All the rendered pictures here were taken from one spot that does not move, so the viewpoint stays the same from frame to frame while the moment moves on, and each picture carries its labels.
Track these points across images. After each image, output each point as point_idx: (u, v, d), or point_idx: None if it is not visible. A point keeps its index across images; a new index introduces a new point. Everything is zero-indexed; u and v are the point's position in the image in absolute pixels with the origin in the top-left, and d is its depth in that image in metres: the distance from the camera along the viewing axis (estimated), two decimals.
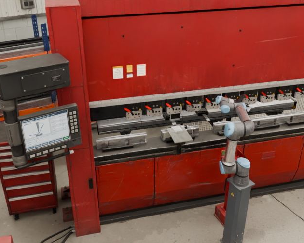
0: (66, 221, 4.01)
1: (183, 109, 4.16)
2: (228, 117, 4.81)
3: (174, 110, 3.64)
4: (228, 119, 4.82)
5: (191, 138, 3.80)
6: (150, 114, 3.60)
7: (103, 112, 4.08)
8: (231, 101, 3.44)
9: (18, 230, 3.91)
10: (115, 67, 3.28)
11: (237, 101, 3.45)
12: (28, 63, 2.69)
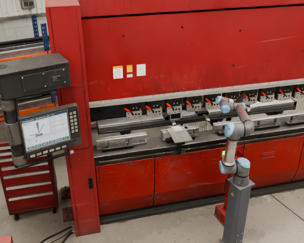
0: (66, 221, 4.01)
1: (183, 109, 4.16)
2: (228, 117, 4.81)
3: (174, 110, 3.64)
4: (228, 119, 4.82)
5: (191, 138, 3.80)
6: (150, 114, 3.60)
7: (103, 112, 4.08)
8: (231, 101, 3.44)
9: (18, 230, 3.91)
10: (115, 67, 3.28)
11: (237, 101, 3.45)
12: (28, 63, 2.69)
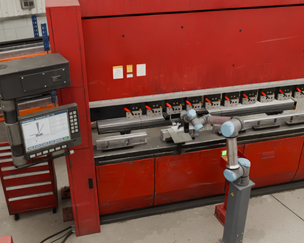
0: (66, 221, 4.01)
1: (183, 109, 4.16)
2: None
3: (174, 110, 3.64)
4: None
5: (191, 138, 3.80)
6: (150, 114, 3.60)
7: (103, 112, 4.08)
8: (185, 120, 3.45)
9: (18, 230, 3.91)
10: (115, 67, 3.28)
11: (184, 123, 3.50)
12: (28, 63, 2.69)
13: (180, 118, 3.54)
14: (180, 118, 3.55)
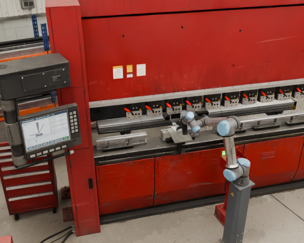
0: (66, 221, 4.01)
1: (183, 109, 4.16)
2: None
3: (174, 110, 3.64)
4: None
5: (191, 138, 3.80)
6: (150, 114, 3.60)
7: (103, 112, 4.08)
8: (184, 122, 3.49)
9: (18, 230, 3.91)
10: (115, 67, 3.28)
11: (182, 125, 3.54)
12: (28, 63, 2.69)
13: (178, 120, 3.59)
14: (178, 120, 3.59)
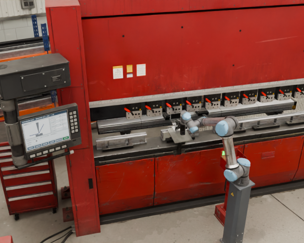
0: (66, 221, 4.01)
1: (183, 109, 4.16)
2: None
3: (174, 110, 3.64)
4: None
5: (191, 138, 3.80)
6: (150, 114, 3.60)
7: (103, 112, 4.08)
8: (181, 123, 3.50)
9: (18, 230, 3.91)
10: (115, 67, 3.28)
11: (180, 125, 3.55)
12: (28, 63, 2.69)
13: (177, 120, 3.59)
14: (177, 120, 3.60)
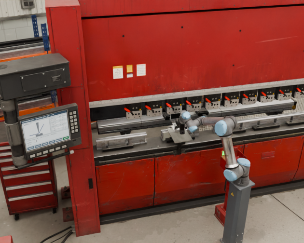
0: (66, 221, 4.01)
1: (183, 109, 4.16)
2: None
3: (174, 110, 3.64)
4: None
5: (191, 138, 3.80)
6: (150, 114, 3.60)
7: (103, 112, 4.08)
8: (180, 122, 3.51)
9: (18, 230, 3.91)
10: (115, 67, 3.28)
11: (179, 124, 3.56)
12: (28, 63, 2.69)
13: (176, 120, 3.61)
14: (176, 119, 3.61)
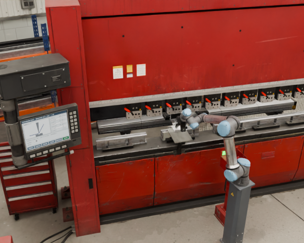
0: (66, 221, 4.01)
1: (183, 109, 4.16)
2: None
3: (174, 110, 3.64)
4: None
5: (191, 138, 3.80)
6: (150, 114, 3.60)
7: (103, 112, 4.08)
8: (181, 119, 3.47)
9: (18, 230, 3.91)
10: (115, 67, 3.28)
11: (180, 122, 3.52)
12: (28, 63, 2.69)
13: (177, 117, 3.57)
14: (177, 116, 3.57)
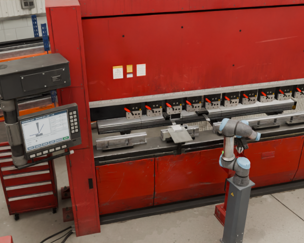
0: (66, 221, 4.01)
1: (183, 109, 4.16)
2: (228, 117, 4.81)
3: (174, 110, 3.64)
4: None
5: (191, 138, 3.80)
6: (150, 114, 3.60)
7: (103, 112, 4.08)
8: None
9: (18, 230, 3.91)
10: (115, 67, 3.28)
11: (241, 140, 3.56)
12: (28, 63, 2.69)
13: (236, 139, 3.62)
14: (235, 138, 3.62)
